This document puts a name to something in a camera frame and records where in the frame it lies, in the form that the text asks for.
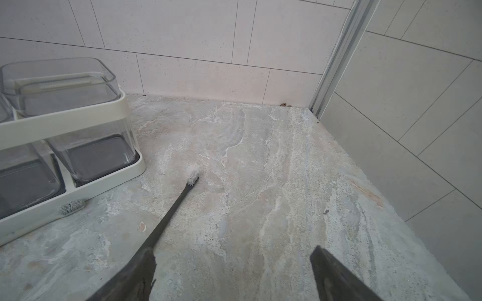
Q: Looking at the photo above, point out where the clear square cup front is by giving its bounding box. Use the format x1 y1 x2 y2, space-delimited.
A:
0 95 67 220

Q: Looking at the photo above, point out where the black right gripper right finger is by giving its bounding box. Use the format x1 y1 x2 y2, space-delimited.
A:
310 245 382 301

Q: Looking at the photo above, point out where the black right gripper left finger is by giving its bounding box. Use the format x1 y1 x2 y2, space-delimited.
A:
87 247 156 300

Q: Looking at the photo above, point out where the clear square cup rear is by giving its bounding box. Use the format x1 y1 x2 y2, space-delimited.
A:
1 57 142 186

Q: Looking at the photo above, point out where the aluminium corner profile right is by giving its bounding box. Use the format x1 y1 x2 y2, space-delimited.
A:
309 0 380 119

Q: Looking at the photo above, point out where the clear square cup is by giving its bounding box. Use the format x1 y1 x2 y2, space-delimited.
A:
0 95 67 220
1 57 142 186

